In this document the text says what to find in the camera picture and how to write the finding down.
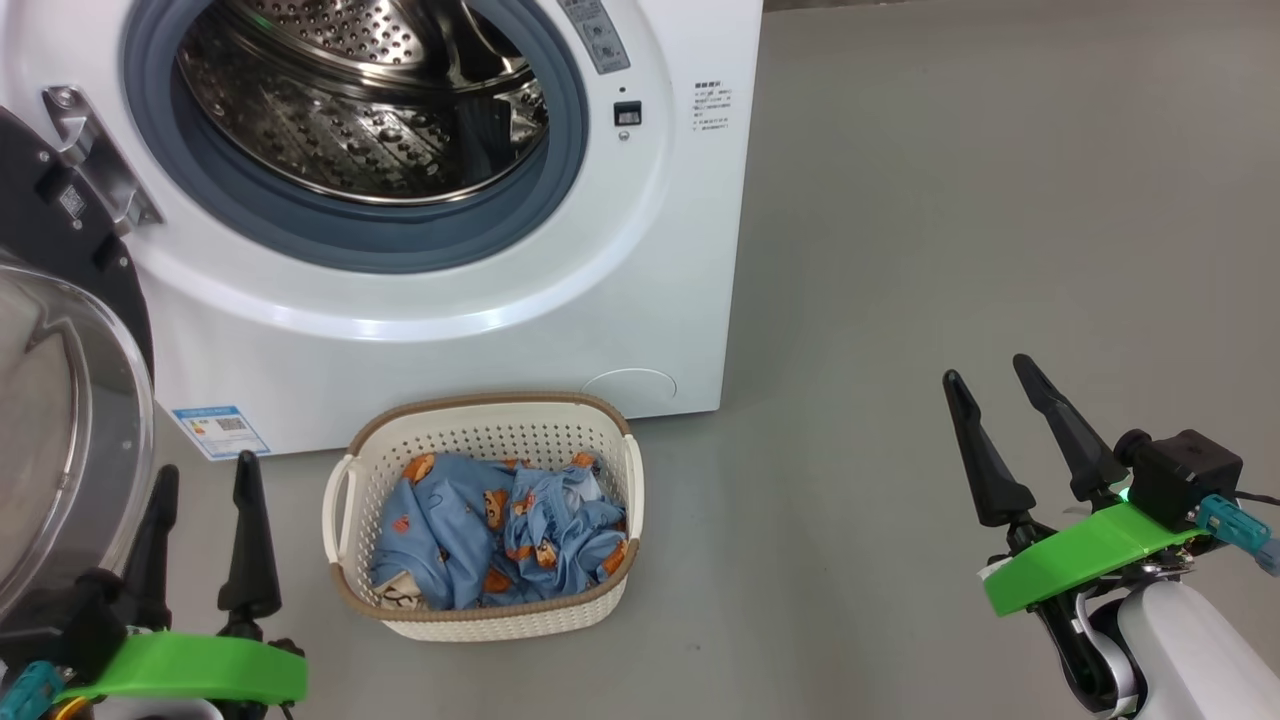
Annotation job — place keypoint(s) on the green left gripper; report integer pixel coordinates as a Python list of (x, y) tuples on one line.
[(200, 668)]

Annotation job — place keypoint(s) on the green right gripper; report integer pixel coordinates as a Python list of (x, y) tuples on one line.
[(1090, 555)]

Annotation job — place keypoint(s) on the washing machine round door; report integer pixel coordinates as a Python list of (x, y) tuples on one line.
[(60, 400)]

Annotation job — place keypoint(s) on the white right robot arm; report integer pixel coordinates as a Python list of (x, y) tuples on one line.
[(1190, 650)]

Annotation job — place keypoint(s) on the silver metal door hinge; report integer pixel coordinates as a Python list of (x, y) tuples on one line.
[(95, 160)]

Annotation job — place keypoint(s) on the white front-load washing machine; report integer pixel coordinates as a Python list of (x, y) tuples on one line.
[(650, 300)]

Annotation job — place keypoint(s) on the blue energy label sticker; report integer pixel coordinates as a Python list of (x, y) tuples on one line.
[(220, 432)]

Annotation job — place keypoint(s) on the cream perforated laundry basket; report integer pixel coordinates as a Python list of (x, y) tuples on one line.
[(490, 425)]

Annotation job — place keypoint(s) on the round white filter cover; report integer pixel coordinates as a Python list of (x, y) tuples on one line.
[(630, 387)]

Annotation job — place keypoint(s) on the small printed text label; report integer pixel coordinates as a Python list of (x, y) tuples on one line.
[(712, 108)]

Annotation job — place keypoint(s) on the grey instruction strip sticker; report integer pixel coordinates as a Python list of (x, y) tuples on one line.
[(598, 35)]

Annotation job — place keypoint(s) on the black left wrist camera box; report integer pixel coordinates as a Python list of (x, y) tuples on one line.
[(70, 610)]

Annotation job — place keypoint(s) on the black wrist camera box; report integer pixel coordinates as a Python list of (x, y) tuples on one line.
[(1185, 475), (70, 610)]

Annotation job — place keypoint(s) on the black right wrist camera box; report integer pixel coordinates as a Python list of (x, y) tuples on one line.
[(1185, 475)]

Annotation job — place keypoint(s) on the teal right camera connector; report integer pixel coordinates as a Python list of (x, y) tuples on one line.
[(1235, 530)]

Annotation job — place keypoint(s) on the teal camera connector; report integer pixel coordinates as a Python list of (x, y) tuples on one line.
[(30, 690), (1235, 530)]

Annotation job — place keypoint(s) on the teal left camera connector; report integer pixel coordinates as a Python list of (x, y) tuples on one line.
[(30, 690)]

